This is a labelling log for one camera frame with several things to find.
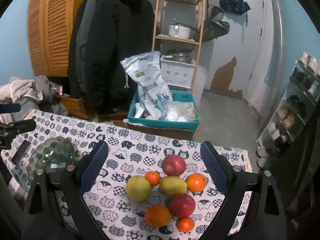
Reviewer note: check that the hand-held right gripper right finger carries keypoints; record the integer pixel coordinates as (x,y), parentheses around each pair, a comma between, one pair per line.
(212,165)

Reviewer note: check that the small orange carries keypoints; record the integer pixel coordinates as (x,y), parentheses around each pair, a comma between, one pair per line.
(185,224)
(152,178)

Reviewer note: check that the red apple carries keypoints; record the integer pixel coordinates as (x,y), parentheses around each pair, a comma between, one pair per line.
(174,165)
(182,205)

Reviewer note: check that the white door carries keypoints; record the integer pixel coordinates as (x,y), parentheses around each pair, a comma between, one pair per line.
(255,42)

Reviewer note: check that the black smartphone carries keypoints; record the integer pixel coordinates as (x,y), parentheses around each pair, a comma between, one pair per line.
(21,152)

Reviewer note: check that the large orange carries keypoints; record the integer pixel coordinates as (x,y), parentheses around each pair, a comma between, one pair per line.
(157,216)
(196,182)

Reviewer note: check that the dark grey garment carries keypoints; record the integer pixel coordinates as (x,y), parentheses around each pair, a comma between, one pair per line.
(47,87)

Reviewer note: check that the green glass bowl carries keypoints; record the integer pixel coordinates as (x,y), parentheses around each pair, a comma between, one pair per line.
(55,150)

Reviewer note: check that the frosted shoe rack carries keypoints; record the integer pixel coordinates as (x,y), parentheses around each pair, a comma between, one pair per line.
(295,97)

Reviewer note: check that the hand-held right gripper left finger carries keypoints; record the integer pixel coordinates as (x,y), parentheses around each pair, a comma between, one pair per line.
(93,165)

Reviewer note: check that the teal plastic crate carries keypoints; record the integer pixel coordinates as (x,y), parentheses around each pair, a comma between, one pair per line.
(162,125)

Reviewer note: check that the grey jacket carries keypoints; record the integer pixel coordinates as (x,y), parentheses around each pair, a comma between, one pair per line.
(83,37)

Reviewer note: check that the steel pot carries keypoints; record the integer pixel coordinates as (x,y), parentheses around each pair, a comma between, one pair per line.
(178,55)

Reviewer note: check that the white pot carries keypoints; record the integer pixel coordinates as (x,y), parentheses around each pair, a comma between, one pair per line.
(178,31)

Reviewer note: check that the black jacket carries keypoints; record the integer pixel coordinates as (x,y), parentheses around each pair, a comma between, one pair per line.
(112,42)

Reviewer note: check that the shoe rack with shoes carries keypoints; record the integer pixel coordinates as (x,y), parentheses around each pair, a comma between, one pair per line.
(287,118)

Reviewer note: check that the wooden drawer box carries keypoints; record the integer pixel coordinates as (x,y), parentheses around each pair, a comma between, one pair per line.
(75,105)

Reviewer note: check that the dark folded umbrella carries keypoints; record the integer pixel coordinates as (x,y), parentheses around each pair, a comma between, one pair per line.
(235,5)

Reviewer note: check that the white printed storage box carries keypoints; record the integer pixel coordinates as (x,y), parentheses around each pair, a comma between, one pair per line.
(177,73)

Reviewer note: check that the white rice bag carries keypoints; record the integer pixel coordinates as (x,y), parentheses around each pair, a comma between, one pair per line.
(150,80)

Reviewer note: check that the grey fabric bag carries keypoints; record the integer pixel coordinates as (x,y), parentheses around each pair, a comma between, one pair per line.
(25,103)

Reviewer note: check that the clear plastic bag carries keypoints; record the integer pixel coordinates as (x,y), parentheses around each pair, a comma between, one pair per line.
(180,111)

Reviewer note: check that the cat print tablecloth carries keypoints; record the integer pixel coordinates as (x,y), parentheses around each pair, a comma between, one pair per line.
(140,142)

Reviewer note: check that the wooden louvred wardrobe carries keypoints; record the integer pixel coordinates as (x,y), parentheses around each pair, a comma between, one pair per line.
(55,30)

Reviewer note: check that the yellow mango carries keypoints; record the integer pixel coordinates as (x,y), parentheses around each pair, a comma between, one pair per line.
(172,185)

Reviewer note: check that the grey hanging backpack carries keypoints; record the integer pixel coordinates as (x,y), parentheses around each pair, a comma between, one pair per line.
(215,25)

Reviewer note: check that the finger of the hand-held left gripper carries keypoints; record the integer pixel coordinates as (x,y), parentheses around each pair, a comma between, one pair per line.
(17,127)
(10,108)

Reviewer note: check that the wooden shelf rack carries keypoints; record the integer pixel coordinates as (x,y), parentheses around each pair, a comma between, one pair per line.
(197,55)

